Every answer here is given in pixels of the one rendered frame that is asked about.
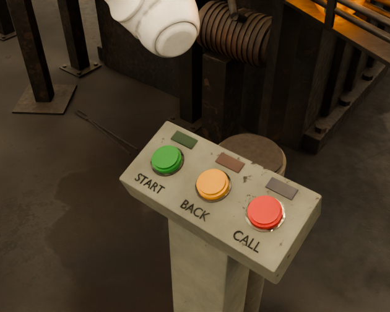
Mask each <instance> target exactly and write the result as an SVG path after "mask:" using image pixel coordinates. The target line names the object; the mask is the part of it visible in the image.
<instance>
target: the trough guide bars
mask: <svg viewBox="0 0 390 312"><path fill-rule="evenodd" d="M310 1H313V2H314V3H316V4H318V5H320V6H321V7H323V8H325V9H326V15H325V20H324V29H326V30H327V31H329V32H331V28H332V27H333V26H334V19H335V15H338V16H340V17H341V18H343V19H345V20H347V21H349V22H351V23H353V24H354V25H356V26H358V27H360V28H362V29H364V30H366V31H367V32H369V33H371V34H373V35H374V36H376V37H378V38H380V39H382V40H384V41H386V42H387V43H389V44H390V33H388V32H385V31H384V30H381V29H380V28H378V27H375V26H374V25H372V24H370V23H368V21H369V19H371V20H374V21H375V22H377V23H379V24H381V25H384V26H385V27H387V28H390V12H388V11H386V10H384V9H382V8H380V7H378V6H376V5H373V4H372V2H373V0H365V2H364V3H363V5H360V4H358V3H355V2H353V1H351V0H327V1H325V0H310ZM374 1H376V2H379V3H381V4H384V5H385V6H388V7H390V0H374ZM337 3H339V4H341V5H343V6H345V7H348V8H349V9H351V10H353V11H355V12H358V13H359V14H360V15H359V18H358V17H356V16H355V15H353V14H351V13H349V12H347V11H345V10H343V9H341V8H339V7H337Z"/></svg>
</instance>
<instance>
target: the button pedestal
mask: <svg viewBox="0 0 390 312"><path fill-rule="evenodd" d="M177 130H178V131H180V132H182V133H184V134H186V135H188V136H190V137H192V138H194V139H196V140H198V141H197V143H196V144H195V146H194V147H193V148H192V149H189V148H187V147H185V146H183V145H181V144H179V143H177V142H175V141H173V140H171V137H172V136H173V135H174V133H175V132H176V131H177ZM165 145H172V146H174V147H176V148H177V149H178V150H179V151H180V153H181V156H182V161H181V164H180V166H179V167H178V168H177V169H176V170H175V171H173V172H171V173H159V172H158V171H156V170H155V168H154V167H153V165H152V161H151V159H152V156H153V154H154V152H155V151H156V150H157V149H158V148H160V147H162V146H165ZM222 152H223V153H225V154H227V155H229V156H231V157H233V158H235V159H237V160H239V161H241V162H243V163H245V165H244V166H243V168H242V169H241V170H240V172H239V173H236V172H234V171H233V170H231V169H229V168H227V167H225V166H223V165H221V164H219V163H217V162H215V161H216V159H217V158H218V156H219V155H220V154H221V153H222ZM210 169H218V170H221V171H223V172H224V173H225V174H226V176H227V178H228V182H229V187H228V190H227V192H226V193H225V194H224V195H223V196H222V197H220V198H218V199H206V198H204V197H202V196H201V195H200V194H199V192H198V190H197V187H196V182H197V179H198V177H199V176H200V174H201V173H203V172H204V171H206V170H210ZM272 177H273V178H275V179H278V180H280V181H282V182H284V183H286V184H288V185H290V186H292V187H294V188H296V189H298V192H297V193H296V195H295V197H294V198H293V199H292V201H291V200H289V199H287V198H286V197H283V196H281V195H280V194H277V193H275V192H274V191H272V190H270V189H268V188H266V185H267V184H268V182H269V180H270V179H271V178H272ZM119 180H120V181H121V182H122V184H123V185H124V187H125V188H126V189H127V191H128V192H129V194H130V195H131V196H133V197H134V198H136V199H138V200H139V201H141V202H143V203H144V204H146V205H147V206H149V207H151V208H152V209H154V210H156V211H157V212H159V213H160V214H162V215H164V216H165V217H167V218H168V229H169V239H170V259H171V279H172V290H173V309H174V312H243V310H244V305H245V297H246V289H247V284H248V276H249V269H251V270H252V271H254V272H256V273H257V274H259V275H261V276H262V277H264V278H265V279H267V280H269V281H270V282H272V283H273V284H277V283H279V281H280V280H281V278H282V276H283V275H284V273H285V271H286V270H287V268H288V266H289V265H290V263H291V261H292V260H293V258H294V257H295V255H296V253H297V252H298V250H299V249H300V246H301V245H302V243H303V242H304V240H305V238H306V237H307V235H308V234H309V232H310V230H311V229H312V227H313V225H314V224H315V222H316V221H317V219H318V217H319V215H320V214H321V199H322V196H321V195H320V194H318V193H316V192H314V191H312V190H310V189H308V188H306V187H304V186H302V185H300V184H297V183H295V182H293V181H291V180H289V179H287V178H285V177H283V176H281V175H278V174H276V173H274V172H273V171H270V170H268V169H267V168H264V167H262V166H260V165H258V164H256V163H254V162H252V161H250V160H248V159H246V158H244V157H242V156H239V155H237V154H235V153H233V152H231V151H229V150H227V149H225V148H223V147H221V146H219V145H217V144H214V143H213V142H211V141H208V140H207V139H205V138H203V137H200V136H198V135H196V134H194V133H192V132H190V131H188V130H186V129H184V128H181V127H179V126H177V125H175V124H173V123H171V122H169V121H166V122H165V123H164V125H163V126H162V127H161V128H160V129H159V130H158V132H157V133H156V134H155V135H154V137H153V138H152V139H151V140H150V141H149V143H148V144H147V145H146V146H145V147H144V148H143V150H142V151H141V152H140V154H139V155H138V156H137V157H136V158H135V159H134V161H133V162H132V163H131V164H130V166H128V168H127V169H126V170H125V172H124V173H123V174H122V175H121V176H120V178H119ZM259 196H271V197H274V198H275V199H277V200H278V201H279V202H280V205H281V206H282V219H281V221H280V222H279V223H278V224H277V225H276V226H275V227H273V228H270V229H260V228H257V227H255V226H254V225H253V224H252V223H251V222H250V221H249V218H248V206H249V204H250V202H251V201H252V200H253V199H255V198H257V197H259Z"/></svg>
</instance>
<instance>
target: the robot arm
mask: <svg viewBox="0 0 390 312"><path fill-rule="evenodd" d="M104 1H106V2H107V4H108V5H109V7H110V13H111V16H112V18H114V19H115V20H117V21H118V22H119V23H120V24H121V25H123V26H124V27H125V28H126V29H127V30H129V31H130V32H131V33H132V34H133V35H134V37H135V38H137V39H139V40H140V41H141V43H142V44H143V45H144V46H145V47H146V48H147V49H148V50H149V51H151V52H152V53H153V54H156V55H157V56H160V57H163V58H172V57H175V56H179V55H181V54H183V53H185V52H187V50H189V49H190V47H191V46H192V45H193V43H194V41H195V39H196V38H197V36H198V35H199V26H200V20H199V11H198V8H197V4H196V2H195V0H104Z"/></svg>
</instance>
